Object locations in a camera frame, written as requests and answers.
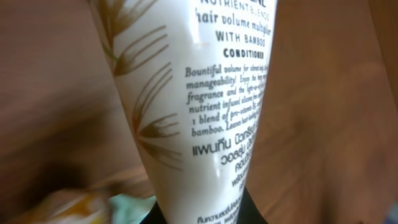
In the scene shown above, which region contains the green tea packet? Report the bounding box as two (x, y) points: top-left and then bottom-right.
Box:
(8, 189), (111, 224)

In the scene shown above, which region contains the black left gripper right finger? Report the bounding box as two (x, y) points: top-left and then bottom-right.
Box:
(238, 187), (268, 224)

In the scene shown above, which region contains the white conditioner tube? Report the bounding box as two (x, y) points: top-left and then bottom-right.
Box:
(89, 0), (277, 223)

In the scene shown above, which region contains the teal snack packet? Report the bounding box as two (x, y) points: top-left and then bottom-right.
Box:
(108, 194), (156, 224)

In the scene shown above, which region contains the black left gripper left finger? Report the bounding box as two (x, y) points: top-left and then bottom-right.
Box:
(140, 202), (167, 224)

